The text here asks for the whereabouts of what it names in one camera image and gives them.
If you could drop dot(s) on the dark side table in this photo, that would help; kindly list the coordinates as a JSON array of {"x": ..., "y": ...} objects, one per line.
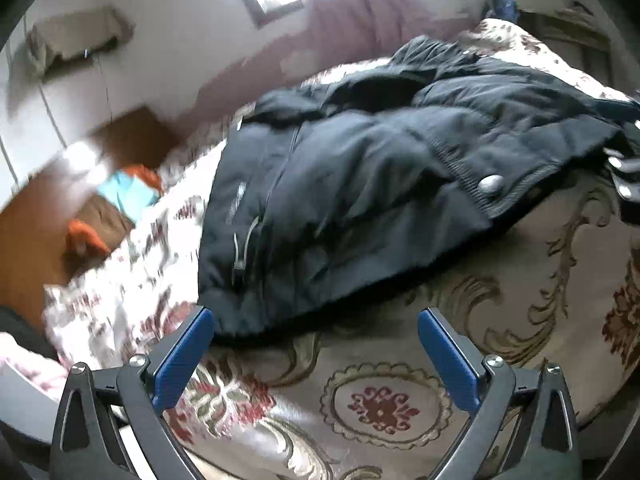
[{"x": 570, "y": 35}]

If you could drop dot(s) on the pink fluffy cloth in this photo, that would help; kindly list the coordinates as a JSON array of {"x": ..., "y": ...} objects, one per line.
[{"x": 25, "y": 365}]

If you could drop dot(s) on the orange brown blue pillow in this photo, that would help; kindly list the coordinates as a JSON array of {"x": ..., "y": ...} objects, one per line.
[{"x": 120, "y": 205}]

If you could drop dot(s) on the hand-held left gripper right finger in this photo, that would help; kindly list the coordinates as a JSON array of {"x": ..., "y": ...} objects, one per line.
[{"x": 447, "y": 355}]

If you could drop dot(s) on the black padded jacket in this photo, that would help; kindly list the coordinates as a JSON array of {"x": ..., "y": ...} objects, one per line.
[{"x": 350, "y": 195}]

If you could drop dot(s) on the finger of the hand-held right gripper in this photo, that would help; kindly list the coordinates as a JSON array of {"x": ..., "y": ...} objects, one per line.
[{"x": 627, "y": 175}]

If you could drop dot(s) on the floral bedspread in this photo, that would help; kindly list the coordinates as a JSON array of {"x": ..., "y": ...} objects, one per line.
[{"x": 500, "y": 310}]

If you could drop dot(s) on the blue bag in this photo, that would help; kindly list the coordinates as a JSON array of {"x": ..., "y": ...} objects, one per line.
[{"x": 501, "y": 7}]

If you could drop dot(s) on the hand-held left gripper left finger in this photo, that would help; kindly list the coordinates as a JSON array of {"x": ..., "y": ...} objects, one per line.
[{"x": 182, "y": 355}]

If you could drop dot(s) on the wooden headboard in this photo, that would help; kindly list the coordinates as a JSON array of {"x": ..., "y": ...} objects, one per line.
[{"x": 45, "y": 220}]

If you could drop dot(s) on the cloth covered air conditioner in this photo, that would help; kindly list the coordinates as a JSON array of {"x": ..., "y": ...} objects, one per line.
[{"x": 75, "y": 35}]

